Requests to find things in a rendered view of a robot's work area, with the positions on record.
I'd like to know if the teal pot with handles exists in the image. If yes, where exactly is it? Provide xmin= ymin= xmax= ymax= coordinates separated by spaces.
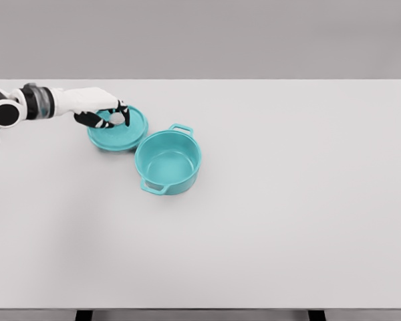
xmin=134 ymin=123 xmax=201 ymax=197

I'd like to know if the teal pot lid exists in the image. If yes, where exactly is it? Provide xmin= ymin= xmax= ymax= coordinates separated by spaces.
xmin=87 ymin=104 xmax=150 ymax=154

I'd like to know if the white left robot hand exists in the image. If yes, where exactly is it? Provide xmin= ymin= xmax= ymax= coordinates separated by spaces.
xmin=68 ymin=87 xmax=131 ymax=130

